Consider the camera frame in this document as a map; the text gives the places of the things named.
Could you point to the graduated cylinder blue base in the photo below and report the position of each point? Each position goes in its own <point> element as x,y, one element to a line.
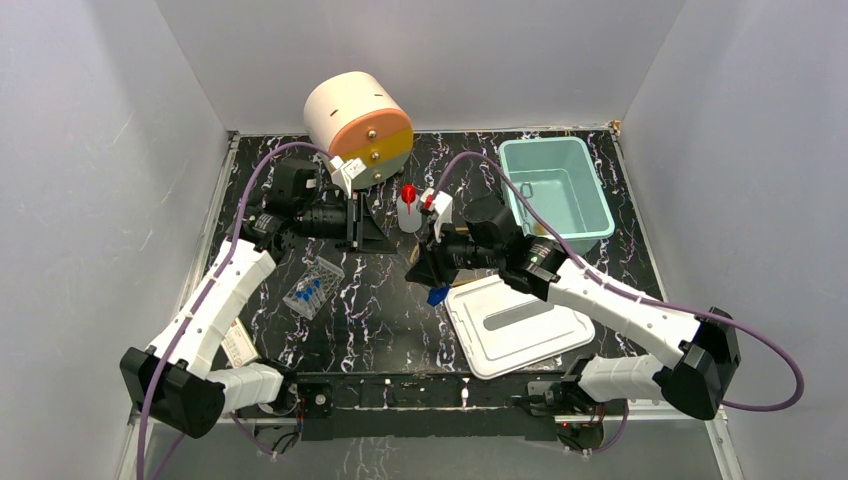
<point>436,296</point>

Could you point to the white green small box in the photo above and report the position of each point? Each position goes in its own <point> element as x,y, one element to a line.
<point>238,346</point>

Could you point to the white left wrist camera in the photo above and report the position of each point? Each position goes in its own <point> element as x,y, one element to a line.
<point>344,172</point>

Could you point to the teal plastic bin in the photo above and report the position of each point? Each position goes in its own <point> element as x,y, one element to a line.
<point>567,189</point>

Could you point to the round cabinet with coloured drawers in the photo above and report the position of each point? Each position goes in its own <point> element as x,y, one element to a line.
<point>352,116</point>

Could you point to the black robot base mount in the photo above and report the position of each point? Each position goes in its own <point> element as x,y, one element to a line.
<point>534,406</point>

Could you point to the yellow rubber tube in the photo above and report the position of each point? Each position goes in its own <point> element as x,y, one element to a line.
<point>416,252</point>

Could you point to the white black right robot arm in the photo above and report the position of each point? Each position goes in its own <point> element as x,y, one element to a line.
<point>689,359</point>

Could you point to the white squeeze bottle red cap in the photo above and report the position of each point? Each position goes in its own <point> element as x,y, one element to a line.
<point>409,216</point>

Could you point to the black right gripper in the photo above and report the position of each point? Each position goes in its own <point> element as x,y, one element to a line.
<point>430,267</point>

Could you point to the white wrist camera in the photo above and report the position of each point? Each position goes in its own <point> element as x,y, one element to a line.
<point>344,172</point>
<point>438,208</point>

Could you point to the clear test tube rack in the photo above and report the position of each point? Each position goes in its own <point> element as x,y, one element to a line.
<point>330,276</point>

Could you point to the white bin lid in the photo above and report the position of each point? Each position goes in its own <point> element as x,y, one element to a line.
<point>501,330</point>

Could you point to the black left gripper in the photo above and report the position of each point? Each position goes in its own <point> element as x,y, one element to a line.
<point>356,220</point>

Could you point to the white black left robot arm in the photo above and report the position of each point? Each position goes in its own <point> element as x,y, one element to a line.
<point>172,379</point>

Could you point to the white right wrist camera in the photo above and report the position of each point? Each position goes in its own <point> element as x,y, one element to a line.
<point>438,208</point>

